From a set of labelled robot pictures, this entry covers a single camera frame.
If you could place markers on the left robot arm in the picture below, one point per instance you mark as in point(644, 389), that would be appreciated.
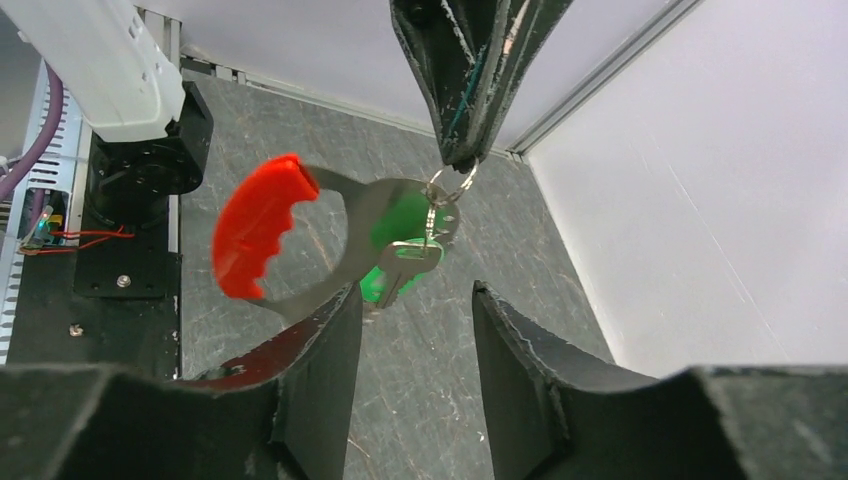
point(127, 89)

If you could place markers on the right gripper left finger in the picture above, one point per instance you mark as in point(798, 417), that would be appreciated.
point(282, 410)

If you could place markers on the green key tag with key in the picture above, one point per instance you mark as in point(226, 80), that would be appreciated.
point(407, 249)

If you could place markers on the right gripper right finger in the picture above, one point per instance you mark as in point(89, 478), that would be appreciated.
point(525, 372)

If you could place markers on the white slotted cable duct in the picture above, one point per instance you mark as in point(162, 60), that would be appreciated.
point(53, 173)

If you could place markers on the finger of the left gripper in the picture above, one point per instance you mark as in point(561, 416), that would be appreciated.
point(445, 44)
point(514, 35)

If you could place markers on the red key tag with keyring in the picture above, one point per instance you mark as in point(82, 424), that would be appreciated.
point(284, 204)

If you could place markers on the aluminium frame rail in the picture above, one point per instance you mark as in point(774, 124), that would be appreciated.
point(344, 55)

